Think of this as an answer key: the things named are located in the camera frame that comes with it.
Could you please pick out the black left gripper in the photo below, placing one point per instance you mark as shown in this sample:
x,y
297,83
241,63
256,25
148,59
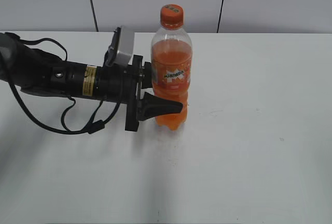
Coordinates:
x,y
150,106

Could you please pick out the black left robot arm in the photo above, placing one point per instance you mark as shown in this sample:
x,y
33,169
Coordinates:
x,y
122,79

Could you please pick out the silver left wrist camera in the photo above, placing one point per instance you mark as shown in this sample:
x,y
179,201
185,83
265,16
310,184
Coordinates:
x,y
120,51

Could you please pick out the orange Mirinda soda bottle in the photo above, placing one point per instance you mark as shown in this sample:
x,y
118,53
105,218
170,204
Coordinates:
x,y
171,57

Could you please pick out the orange bottle cap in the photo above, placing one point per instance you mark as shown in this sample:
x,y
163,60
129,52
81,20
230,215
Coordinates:
x,y
172,16

